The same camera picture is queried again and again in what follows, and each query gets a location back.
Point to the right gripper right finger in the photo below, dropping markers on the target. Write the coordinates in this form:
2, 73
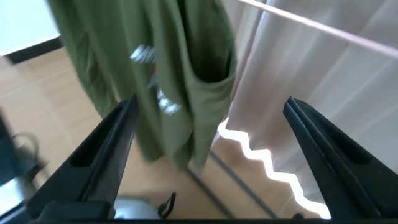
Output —
351, 186

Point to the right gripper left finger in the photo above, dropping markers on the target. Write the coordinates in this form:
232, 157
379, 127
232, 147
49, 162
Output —
84, 186

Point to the green printed shirt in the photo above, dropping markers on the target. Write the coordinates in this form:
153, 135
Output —
124, 46

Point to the pink clothes hanger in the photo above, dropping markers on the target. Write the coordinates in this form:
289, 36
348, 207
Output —
311, 27

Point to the black clothes rack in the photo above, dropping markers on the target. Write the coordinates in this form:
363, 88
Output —
239, 181

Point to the beige curtain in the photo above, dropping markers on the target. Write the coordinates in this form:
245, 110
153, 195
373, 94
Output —
311, 93

